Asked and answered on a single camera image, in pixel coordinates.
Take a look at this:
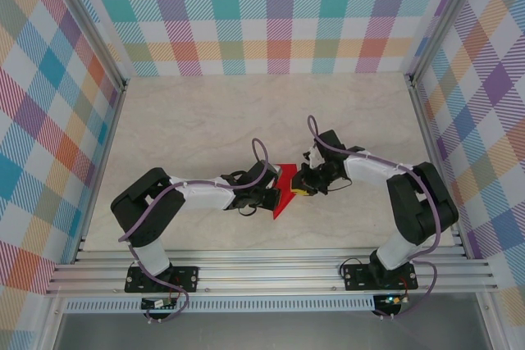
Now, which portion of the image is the red cloth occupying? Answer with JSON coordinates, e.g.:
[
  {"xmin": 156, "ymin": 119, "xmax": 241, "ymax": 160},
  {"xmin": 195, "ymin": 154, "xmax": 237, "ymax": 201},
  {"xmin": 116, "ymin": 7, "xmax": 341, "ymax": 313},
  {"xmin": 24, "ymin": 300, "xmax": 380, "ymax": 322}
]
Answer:
[{"xmin": 270, "ymin": 163, "xmax": 299, "ymax": 220}]

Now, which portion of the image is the thin black right gripper cable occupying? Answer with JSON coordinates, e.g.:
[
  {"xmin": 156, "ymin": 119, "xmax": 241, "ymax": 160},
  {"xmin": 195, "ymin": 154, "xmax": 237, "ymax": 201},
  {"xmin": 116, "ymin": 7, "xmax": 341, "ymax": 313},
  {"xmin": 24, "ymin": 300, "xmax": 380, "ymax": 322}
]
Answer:
[{"xmin": 326, "ymin": 176, "xmax": 353, "ymax": 194}]

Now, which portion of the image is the aluminium mounting rail beam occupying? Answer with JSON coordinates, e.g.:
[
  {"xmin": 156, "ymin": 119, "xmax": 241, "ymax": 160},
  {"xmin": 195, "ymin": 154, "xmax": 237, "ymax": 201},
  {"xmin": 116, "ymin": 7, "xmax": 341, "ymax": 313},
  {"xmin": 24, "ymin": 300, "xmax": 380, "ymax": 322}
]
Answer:
[{"xmin": 45, "ymin": 247, "xmax": 500, "ymax": 297}]

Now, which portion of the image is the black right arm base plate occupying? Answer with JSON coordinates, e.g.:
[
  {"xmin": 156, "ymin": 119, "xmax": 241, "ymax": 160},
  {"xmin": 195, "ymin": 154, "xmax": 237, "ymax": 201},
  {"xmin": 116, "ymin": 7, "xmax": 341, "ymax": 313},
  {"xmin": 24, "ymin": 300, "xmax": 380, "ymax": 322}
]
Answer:
[{"xmin": 340, "ymin": 261, "xmax": 418, "ymax": 292}]

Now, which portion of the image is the aluminium side rail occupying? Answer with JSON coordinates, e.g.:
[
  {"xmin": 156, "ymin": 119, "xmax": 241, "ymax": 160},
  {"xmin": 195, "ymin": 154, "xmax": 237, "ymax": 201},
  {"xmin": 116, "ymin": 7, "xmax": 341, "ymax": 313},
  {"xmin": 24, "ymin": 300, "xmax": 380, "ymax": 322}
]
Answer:
[
  {"xmin": 408, "ymin": 77, "xmax": 469, "ymax": 259},
  {"xmin": 73, "ymin": 79, "xmax": 129, "ymax": 265}
]

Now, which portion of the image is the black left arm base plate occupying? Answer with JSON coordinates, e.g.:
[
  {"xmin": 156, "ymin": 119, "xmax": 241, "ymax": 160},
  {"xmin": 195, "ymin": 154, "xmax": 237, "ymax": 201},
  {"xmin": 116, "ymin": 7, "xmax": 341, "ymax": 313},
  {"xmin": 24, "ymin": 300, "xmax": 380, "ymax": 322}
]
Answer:
[{"xmin": 125, "ymin": 266, "xmax": 200, "ymax": 293}]

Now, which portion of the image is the perforated metal cable tray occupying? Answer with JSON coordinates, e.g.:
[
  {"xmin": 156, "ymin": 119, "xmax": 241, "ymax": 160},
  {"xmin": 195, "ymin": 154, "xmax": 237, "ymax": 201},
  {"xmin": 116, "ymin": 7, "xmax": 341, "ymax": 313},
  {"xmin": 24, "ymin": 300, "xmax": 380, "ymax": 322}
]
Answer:
[{"xmin": 63, "ymin": 298, "xmax": 377, "ymax": 313}]

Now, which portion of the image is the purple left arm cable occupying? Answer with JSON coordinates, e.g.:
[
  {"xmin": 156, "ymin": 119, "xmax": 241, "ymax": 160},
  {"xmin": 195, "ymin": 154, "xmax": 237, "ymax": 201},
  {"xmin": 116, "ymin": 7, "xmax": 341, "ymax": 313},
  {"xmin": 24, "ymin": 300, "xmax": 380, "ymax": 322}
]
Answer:
[{"xmin": 117, "ymin": 138, "xmax": 272, "ymax": 325}]

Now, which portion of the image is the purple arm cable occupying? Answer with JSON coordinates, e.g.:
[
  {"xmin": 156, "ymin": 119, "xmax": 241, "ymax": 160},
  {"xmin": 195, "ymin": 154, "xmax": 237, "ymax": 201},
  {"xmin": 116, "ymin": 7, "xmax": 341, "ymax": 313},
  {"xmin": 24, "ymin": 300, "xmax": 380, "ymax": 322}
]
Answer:
[
  {"xmin": 117, "ymin": 138, "xmax": 272, "ymax": 325},
  {"xmin": 306, "ymin": 115, "xmax": 446, "ymax": 320}
]

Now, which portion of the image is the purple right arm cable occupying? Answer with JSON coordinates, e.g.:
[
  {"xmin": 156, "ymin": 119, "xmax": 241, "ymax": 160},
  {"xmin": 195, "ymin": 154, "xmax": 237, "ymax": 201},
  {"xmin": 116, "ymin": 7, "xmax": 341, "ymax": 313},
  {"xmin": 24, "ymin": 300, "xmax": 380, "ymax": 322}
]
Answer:
[{"xmin": 306, "ymin": 115, "xmax": 446, "ymax": 320}]

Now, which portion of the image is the aluminium corner post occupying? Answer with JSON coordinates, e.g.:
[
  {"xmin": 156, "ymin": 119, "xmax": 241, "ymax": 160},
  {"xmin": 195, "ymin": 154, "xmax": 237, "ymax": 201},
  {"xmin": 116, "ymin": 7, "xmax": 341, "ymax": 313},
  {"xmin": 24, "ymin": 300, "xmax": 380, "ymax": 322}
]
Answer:
[
  {"xmin": 404, "ymin": 0, "xmax": 489, "ymax": 84},
  {"xmin": 40, "ymin": 0, "xmax": 128, "ymax": 93}
]

